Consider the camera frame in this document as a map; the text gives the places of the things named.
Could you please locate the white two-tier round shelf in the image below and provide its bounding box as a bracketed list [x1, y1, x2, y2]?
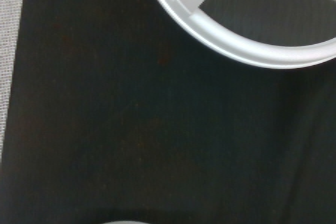
[157, 0, 336, 69]

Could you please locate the white ceramic mug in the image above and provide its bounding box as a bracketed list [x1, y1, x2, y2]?
[100, 220, 150, 224]

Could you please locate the grey woven placemat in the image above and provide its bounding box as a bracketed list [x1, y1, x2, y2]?
[0, 0, 22, 158]

